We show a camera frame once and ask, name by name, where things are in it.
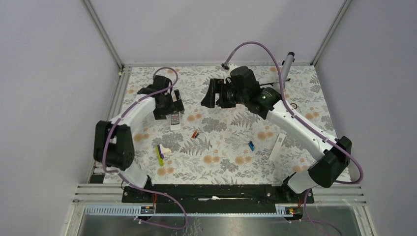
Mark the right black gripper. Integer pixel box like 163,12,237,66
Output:
200,78,247,109

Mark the white remote control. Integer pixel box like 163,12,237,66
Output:
170,112,181,131

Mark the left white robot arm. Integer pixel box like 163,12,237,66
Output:
93,75,184,202

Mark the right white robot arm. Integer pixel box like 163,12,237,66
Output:
201,64,352,203

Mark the purple green block stack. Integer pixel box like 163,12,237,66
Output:
155,145,172,167

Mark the blue battery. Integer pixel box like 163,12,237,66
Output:
248,141,254,151

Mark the white rectangular stick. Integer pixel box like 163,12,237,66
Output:
268,133,286,162

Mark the grey microphone on stand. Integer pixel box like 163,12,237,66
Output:
259,51,296,95

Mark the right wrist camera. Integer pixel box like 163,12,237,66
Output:
221,62,238,79

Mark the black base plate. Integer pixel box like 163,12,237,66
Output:
121,184,315,214

